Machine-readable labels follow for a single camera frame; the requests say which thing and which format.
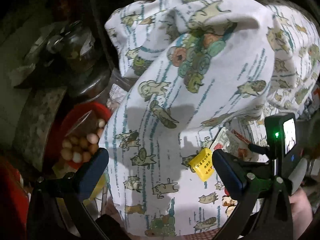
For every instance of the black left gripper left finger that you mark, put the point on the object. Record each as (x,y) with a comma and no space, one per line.
(44,218)

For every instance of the cat patterned white tablecloth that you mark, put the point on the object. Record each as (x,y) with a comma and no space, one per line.
(199,65)

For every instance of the glass jar with lid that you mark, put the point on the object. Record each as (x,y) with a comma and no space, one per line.
(77,62)

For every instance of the chicken wing snack packet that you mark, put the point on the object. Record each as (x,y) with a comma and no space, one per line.
(231,143)

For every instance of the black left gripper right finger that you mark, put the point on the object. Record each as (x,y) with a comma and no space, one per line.
(263,209)

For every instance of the yellow sauce packet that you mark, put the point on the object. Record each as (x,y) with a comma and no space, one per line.
(202,164)

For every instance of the white red paper bag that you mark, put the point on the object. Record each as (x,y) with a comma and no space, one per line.
(253,132)

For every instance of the person's right hand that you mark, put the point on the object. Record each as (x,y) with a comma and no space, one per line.
(301,211)

